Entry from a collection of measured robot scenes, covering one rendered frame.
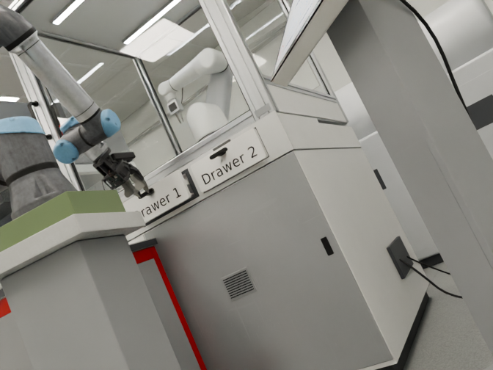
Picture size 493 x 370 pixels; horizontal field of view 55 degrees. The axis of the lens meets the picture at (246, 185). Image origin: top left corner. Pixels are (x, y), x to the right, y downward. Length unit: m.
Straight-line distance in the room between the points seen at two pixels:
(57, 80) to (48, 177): 0.42
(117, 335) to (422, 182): 0.73
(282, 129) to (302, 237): 0.36
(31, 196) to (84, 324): 0.29
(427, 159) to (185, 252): 1.01
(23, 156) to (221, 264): 0.86
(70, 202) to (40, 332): 0.26
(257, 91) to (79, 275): 0.90
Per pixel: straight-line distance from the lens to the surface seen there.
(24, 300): 1.07
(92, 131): 1.49
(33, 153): 1.13
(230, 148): 1.62
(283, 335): 1.69
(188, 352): 1.80
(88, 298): 0.99
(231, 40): 1.68
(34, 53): 1.44
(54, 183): 1.10
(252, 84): 1.62
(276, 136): 1.57
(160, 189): 1.74
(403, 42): 1.13
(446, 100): 1.12
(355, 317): 1.58
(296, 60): 1.23
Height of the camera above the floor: 0.56
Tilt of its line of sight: 8 degrees up
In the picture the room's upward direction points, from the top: 25 degrees counter-clockwise
